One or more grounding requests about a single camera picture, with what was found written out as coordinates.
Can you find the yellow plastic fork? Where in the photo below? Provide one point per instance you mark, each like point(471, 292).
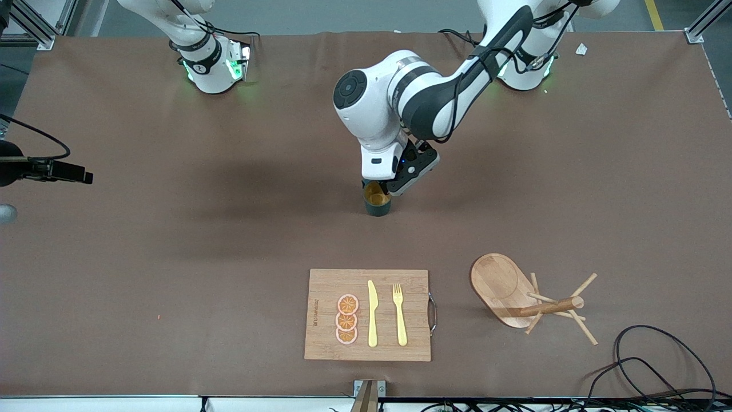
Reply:
point(400, 320)

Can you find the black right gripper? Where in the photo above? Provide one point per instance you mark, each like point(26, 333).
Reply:
point(12, 170)

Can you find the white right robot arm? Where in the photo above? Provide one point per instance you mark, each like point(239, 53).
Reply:
point(209, 68)

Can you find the orange slice toy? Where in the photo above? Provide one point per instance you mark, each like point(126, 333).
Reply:
point(347, 303)
point(346, 321)
point(346, 336)

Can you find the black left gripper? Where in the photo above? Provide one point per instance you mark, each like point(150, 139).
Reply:
point(384, 187)

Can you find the wooden mug rack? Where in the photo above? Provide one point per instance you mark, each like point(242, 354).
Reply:
point(497, 280)

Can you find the yellow plastic knife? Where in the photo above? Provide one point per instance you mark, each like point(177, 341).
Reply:
point(373, 320)

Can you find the aluminium frame profile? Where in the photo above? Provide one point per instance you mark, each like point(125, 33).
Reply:
point(695, 34)
point(40, 39)

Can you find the dark green cup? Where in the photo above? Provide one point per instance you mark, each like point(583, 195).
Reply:
point(377, 209)

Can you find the bamboo cutting board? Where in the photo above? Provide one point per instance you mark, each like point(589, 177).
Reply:
point(326, 286)

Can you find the white paper scrap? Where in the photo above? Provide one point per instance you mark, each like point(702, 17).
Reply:
point(581, 49)

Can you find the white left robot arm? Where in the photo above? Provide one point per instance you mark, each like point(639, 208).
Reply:
point(372, 109)

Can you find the metal table edge bracket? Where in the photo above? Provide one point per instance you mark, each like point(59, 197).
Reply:
point(360, 388)

